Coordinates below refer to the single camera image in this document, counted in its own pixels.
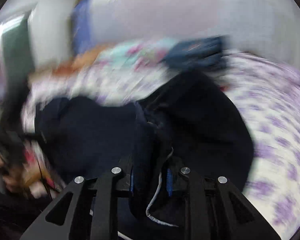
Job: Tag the purple floral bedspread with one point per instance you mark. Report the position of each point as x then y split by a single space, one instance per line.
267 95

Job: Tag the person left hand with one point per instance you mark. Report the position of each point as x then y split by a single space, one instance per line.
26 179

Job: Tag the dark navy pants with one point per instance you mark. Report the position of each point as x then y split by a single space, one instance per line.
189 118

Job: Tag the blue patterned pillow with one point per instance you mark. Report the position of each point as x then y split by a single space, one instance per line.
82 38

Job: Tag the folded red garment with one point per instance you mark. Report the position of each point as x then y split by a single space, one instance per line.
223 88

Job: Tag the folded floral turquoise blanket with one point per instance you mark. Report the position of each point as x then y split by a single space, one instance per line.
136 54

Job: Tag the folded blue jeans top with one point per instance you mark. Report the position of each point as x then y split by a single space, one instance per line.
206 54

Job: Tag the brown orange pillow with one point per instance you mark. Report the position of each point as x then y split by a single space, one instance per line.
71 66

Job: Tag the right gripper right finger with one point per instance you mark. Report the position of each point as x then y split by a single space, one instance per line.
216 209

